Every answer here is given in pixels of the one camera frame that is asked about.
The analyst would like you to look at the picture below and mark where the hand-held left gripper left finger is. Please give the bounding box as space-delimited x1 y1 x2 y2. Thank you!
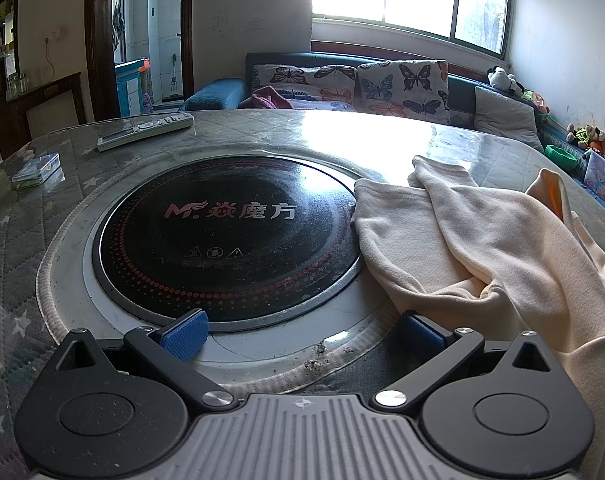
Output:
52 309 236 411

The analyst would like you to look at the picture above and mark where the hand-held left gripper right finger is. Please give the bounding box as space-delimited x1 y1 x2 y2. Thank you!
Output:
371 310 568 411

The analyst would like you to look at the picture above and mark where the cream sweatshirt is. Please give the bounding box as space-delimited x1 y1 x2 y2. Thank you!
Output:
350 155 605 480

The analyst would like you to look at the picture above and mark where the round black induction cooktop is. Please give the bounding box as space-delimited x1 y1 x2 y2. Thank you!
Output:
91 155 363 333

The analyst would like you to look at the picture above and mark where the white remote control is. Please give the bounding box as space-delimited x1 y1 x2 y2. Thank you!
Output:
96 112 196 153

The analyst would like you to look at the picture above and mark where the clear plastic box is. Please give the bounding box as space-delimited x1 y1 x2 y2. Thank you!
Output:
10 151 66 191

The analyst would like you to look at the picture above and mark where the green bowl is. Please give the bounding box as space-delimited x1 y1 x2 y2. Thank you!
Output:
545 144 579 171

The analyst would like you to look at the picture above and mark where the grey pillow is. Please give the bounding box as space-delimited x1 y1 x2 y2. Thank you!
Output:
473 86 546 153

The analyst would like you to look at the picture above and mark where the clear cartoon print storage box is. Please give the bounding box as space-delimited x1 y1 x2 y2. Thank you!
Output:
583 150 605 206

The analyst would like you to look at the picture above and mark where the dark teal sofa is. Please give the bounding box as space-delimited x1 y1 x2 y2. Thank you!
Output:
180 51 605 221

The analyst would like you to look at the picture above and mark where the butterfly print pillow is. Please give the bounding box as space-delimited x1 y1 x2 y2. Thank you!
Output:
250 63 358 111
357 60 451 126

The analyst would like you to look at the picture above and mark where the blue cabinet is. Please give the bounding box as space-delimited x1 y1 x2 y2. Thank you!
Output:
115 57 153 118

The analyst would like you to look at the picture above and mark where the pink cloth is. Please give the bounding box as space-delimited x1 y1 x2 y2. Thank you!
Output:
251 85 293 110

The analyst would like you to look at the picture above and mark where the brown plush toy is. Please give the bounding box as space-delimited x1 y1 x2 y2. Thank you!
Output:
567 124 605 153

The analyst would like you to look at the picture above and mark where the colourful plush toy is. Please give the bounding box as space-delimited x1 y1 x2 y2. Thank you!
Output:
525 91 553 116

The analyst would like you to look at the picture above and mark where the panda plush toy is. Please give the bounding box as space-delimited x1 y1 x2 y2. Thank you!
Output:
487 66 526 98

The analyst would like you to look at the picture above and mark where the dark wooden shelf cabinet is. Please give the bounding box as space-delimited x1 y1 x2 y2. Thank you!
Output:
0 0 88 161

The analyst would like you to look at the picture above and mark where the group of glass jars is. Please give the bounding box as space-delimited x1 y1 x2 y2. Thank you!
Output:
7 72 30 98

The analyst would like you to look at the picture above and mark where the hanging grey towel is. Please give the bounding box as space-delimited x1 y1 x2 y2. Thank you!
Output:
111 2 123 51

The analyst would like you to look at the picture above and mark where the dark wooden door frame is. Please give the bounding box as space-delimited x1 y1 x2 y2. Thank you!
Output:
85 0 196 123

